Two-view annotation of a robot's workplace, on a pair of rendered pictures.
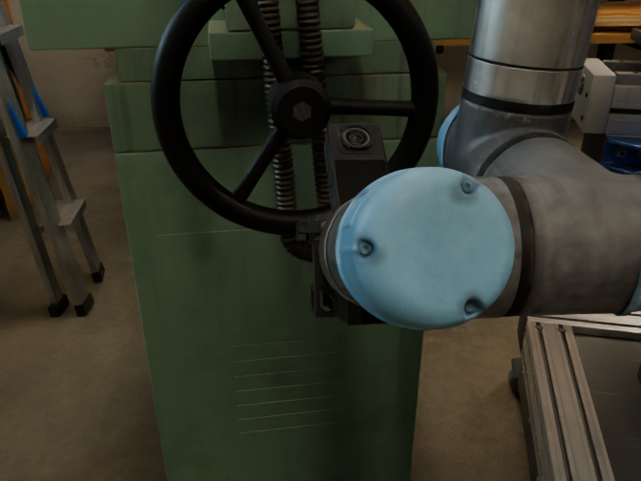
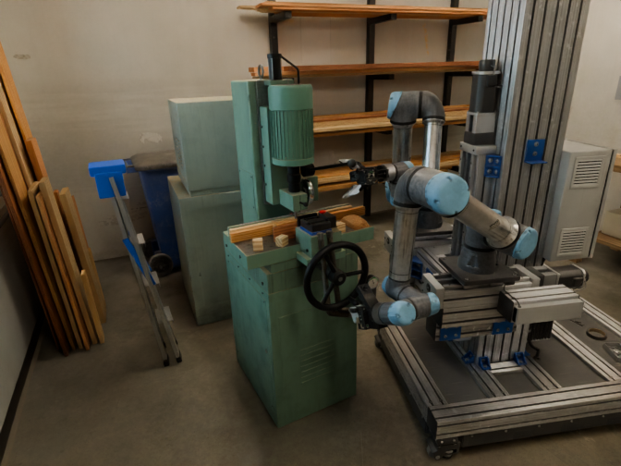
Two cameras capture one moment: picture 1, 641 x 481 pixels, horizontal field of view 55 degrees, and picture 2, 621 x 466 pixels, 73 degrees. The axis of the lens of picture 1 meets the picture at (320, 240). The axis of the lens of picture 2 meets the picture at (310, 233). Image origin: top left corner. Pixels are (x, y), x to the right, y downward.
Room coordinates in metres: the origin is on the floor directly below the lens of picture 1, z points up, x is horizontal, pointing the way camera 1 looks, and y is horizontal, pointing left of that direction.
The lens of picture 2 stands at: (-0.72, 0.59, 1.55)
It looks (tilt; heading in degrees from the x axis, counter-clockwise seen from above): 21 degrees down; 341
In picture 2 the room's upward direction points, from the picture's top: 2 degrees counter-clockwise
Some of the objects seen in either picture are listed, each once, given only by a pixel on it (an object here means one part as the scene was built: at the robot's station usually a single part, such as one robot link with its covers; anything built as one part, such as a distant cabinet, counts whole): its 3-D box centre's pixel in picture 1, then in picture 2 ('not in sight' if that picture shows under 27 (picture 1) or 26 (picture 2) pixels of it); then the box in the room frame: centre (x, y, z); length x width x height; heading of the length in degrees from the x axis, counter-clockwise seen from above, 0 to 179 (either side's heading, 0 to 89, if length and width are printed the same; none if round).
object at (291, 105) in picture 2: not in sight; (291, 125); (0.95, 0.07, 1.35); 0.18 x 0.18 x 0.31
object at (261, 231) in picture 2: not in sight; (302, 223); (0.95, 0.04, 0.92); 0.67 x 0.02 x 0.04; 99
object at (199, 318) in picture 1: (274, 270); (289, 321); (1.07, 0.09, 0.36); 0.58 x 0.45 x 0.71; 9
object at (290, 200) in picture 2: not in sight; (293, 200); (0.97, 0.07, 1.03); 0.14 x 0.07 x 0.09; 9
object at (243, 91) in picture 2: not in sight; (266, 159); (1.23, 0.12, 1.16); 0.22 x 0.22 x 0.72; 9
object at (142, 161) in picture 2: not in sight; (174, 210); (2.85, 0.56, 0.48); 0.64 x 0.54 x 0.97; 96
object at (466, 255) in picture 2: not in sight; (479, 254); (0.46, -0.51, 0.87); 0.15 x 0.15 x 0.10
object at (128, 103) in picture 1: (266, 66); (286, 249); (1.07, 0.09, 0.76); 0.57 x 0.45 x 0.09; 9
